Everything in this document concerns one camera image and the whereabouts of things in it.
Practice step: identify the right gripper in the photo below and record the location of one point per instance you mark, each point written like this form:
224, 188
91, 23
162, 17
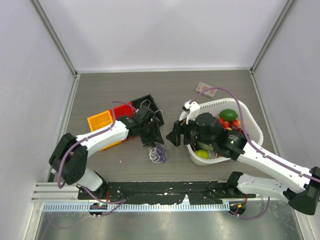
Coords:
179, 128

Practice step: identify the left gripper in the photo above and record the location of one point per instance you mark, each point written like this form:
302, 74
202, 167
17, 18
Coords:
155, 136

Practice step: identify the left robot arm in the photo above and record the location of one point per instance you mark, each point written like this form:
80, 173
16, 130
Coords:
70, 156

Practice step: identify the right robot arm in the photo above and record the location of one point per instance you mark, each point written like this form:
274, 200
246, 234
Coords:
296, 185

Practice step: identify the red plastic bin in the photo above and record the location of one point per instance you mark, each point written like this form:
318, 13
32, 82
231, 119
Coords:
124, 109

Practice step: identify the black plastic bin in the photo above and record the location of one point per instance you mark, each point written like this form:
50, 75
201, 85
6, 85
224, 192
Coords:
148, 101

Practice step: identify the green cantaloupe melon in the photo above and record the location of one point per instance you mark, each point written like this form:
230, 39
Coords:
205, 147

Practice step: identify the small green apple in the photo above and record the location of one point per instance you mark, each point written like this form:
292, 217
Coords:
202, 154

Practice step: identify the yellow plastic bin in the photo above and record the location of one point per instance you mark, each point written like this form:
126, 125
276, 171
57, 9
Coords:
100, 120

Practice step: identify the red white card box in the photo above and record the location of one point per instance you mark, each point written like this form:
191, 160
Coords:
202, 87

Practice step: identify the green lime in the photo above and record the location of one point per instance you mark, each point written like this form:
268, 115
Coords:
228, 115

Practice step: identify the white plastic basket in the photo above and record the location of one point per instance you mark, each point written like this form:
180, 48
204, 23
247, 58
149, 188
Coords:
252, 122

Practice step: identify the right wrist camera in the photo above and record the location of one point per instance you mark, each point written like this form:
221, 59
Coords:
192, 109

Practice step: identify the slotted cable duct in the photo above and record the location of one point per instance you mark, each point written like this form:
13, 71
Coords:
125, 208

